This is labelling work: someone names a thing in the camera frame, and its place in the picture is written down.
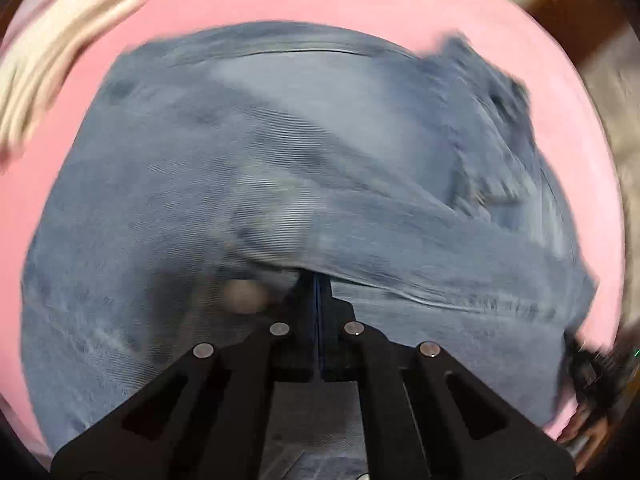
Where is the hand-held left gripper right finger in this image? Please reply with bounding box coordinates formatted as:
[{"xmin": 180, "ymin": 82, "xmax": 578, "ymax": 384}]
[{"xmin": 316, "ymin": 272, "xmax": 578, "ymax": 480}]

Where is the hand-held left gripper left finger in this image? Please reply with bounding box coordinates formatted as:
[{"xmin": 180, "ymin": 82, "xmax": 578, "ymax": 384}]
[{"xmin": 50, "ymin": 270, "xmax": 318, "ymax": 480}]

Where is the blue denim jacket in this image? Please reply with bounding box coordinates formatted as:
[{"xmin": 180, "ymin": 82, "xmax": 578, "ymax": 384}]
[{"xmin": 20, "ymin": 20, "xmax": 601, "ymax": 480}]

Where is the person's right hand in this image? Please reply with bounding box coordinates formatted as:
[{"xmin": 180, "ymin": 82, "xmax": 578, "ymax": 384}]
[{"xmin": 557, "ymin": 400, "xmax": 613, "ymax": 461}]

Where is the folded white cloth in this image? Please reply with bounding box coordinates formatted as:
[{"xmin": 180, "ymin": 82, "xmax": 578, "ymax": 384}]
[{"xmin": 0, "ymin": 0, "xmax": 161, "ymax": 161}]

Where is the pink bed sheet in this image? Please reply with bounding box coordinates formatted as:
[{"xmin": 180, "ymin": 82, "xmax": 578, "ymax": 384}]
[{"xmin": 0, "ymin": 0, "xmax": 626, "ymax": 461}]

